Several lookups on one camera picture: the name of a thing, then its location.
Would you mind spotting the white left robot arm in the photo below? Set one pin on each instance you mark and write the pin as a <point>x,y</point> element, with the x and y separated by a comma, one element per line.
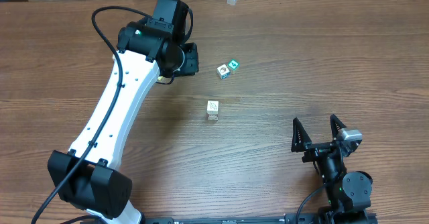
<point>153,50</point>

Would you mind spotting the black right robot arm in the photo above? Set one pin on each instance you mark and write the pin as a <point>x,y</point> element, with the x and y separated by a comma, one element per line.
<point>348,192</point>

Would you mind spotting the green number 4 block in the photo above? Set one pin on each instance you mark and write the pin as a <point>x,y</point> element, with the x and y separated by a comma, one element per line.
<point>233,66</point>

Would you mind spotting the red edged wooden block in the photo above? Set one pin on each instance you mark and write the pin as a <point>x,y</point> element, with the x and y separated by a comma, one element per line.
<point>213,117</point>

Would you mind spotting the blue edged picture block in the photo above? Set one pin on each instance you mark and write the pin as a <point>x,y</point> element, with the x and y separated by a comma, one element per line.
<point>223,71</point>

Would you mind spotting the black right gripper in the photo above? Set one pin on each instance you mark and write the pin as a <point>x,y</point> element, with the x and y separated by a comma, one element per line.
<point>301,141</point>

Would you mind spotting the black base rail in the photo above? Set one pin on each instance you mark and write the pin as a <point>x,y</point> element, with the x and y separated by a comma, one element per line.
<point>286,219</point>

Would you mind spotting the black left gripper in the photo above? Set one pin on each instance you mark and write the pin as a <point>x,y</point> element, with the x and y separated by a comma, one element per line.
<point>190,62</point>

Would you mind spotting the plain wooden picture block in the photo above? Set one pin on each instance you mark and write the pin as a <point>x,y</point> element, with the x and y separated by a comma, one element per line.
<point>212,107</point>

